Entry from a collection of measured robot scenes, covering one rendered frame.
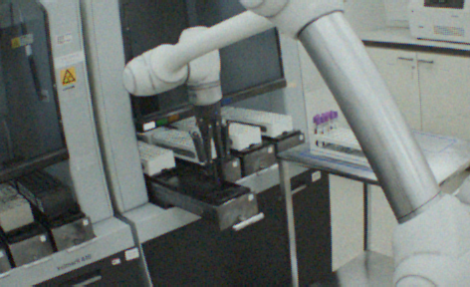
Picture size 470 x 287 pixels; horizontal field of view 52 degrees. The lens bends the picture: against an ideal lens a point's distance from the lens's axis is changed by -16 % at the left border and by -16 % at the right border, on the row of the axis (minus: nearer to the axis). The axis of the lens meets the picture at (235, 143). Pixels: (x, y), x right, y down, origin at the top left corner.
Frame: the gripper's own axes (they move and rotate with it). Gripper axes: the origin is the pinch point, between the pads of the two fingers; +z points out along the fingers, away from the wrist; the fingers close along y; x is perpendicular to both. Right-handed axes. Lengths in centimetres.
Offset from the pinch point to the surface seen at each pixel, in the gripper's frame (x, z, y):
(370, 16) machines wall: -131, -16, -264
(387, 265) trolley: 20, 56, -59
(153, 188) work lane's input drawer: -18.1, 5.4, 11.3
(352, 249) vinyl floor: -34, 85, -101
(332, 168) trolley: 23.7, 2.4, -22.5
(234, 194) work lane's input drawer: 12.6, 2.6, 4.5
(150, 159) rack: -21.9, -2.3, 8.3
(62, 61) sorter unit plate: -20, -40, 34
